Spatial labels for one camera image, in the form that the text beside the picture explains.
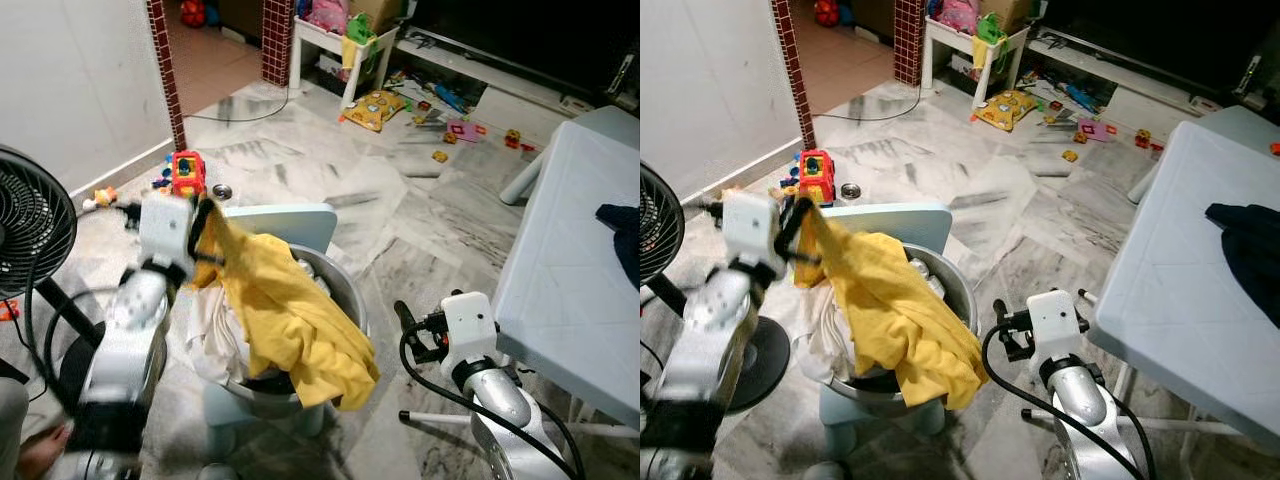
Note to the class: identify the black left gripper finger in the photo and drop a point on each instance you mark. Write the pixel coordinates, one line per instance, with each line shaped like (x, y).
(803, 216)
(213, 215)

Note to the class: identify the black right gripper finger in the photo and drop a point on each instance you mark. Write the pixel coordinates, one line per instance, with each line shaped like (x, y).
(407, 322)
(1002, 320)

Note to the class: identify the yellow shirt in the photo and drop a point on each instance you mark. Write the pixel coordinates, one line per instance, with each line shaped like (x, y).
(900, 320)
(290, 320)

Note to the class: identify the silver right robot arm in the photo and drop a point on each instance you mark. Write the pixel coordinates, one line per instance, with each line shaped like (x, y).
(500, 400)
(1085, 400)

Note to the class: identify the red yellow toy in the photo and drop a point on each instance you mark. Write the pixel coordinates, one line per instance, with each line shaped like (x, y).
(815, 175)
(187, 172)

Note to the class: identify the white cloth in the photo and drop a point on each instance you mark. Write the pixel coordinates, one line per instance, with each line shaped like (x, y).
(830, 345)
(220, 340)

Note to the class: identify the black floor fan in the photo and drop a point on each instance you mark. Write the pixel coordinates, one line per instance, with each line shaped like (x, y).
(30, 220)
(660, 225)

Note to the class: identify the red brick pillar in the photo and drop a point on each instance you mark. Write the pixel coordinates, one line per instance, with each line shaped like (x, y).
(278, 40)
(908, 40)
(790, 70)
(165, 70)

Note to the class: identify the navy garment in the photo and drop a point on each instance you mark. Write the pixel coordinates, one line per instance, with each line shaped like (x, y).
(1250, 250)
(622, 240)

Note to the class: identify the yellow toy bag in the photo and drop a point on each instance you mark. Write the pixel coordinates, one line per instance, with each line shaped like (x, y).
(375, 110)
(1005, 110)

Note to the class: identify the white small side table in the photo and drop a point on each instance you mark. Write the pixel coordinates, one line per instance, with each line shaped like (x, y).
(320, 35)
(950, 35)

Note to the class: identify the pink backpack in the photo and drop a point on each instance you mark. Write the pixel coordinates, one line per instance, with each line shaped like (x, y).
(957, 14)
(327, 14)

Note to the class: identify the green plastic toy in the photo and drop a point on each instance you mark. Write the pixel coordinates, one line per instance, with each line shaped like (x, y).
(990, 28)
(360, 28)

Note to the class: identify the white television stand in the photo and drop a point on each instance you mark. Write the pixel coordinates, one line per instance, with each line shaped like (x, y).
(480, 78)
(1110, 78)

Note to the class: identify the person bare foot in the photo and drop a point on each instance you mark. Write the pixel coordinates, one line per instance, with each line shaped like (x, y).
(45, 450)

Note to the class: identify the brown cardboard box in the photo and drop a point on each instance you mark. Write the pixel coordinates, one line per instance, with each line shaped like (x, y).
(380, 12)

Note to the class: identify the black television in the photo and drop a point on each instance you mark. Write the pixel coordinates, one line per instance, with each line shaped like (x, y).
(1160, 40)
(520, 40)

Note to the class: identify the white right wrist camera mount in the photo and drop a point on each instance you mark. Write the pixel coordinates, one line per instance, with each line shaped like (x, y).
(1055, 322)
(470, 325)

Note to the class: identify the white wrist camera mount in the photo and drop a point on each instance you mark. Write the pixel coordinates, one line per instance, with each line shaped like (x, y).
(165, 225)
(1055, 322)
(750, 225)
(470, 325)

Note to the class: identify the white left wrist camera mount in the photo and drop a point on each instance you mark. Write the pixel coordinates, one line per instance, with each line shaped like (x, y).
(750, 225)
(165, 225)

